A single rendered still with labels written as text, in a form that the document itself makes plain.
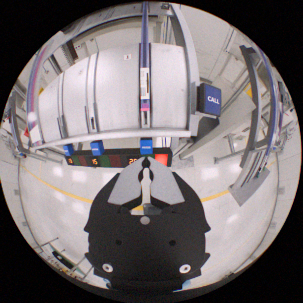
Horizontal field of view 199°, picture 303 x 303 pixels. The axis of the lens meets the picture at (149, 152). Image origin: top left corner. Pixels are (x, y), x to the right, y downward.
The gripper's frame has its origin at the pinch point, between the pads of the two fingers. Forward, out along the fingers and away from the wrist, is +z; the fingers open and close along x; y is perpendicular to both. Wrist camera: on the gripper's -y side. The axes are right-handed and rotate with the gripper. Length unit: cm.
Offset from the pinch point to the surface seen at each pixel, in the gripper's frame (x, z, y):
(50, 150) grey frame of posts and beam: -61, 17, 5
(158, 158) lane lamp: 2.6, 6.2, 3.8
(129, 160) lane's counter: -4.1, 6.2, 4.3
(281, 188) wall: 748, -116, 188
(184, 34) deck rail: 8.2, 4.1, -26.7
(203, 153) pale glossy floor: 65, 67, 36
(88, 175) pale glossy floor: -69, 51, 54
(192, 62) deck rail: 8.6, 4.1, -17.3
